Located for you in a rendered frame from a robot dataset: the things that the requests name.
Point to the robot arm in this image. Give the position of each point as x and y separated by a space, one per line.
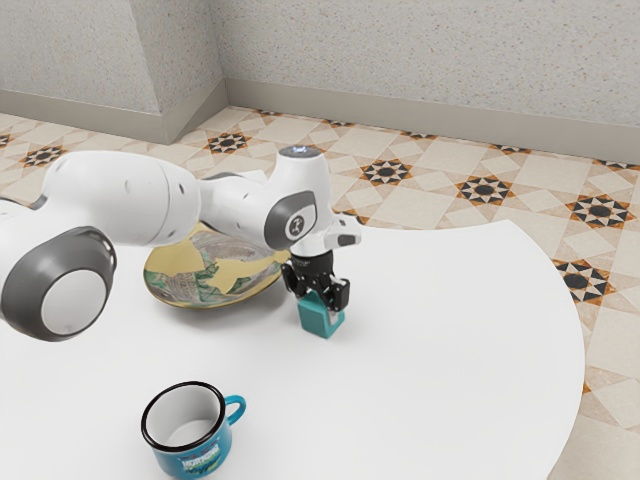
150 200

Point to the yellow patterned plate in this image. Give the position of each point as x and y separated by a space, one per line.
220 280

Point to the teal enamel mug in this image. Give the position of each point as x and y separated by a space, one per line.
185 450

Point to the teal block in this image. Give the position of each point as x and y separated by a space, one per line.
315 317

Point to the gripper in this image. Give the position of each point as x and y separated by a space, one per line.
311 267

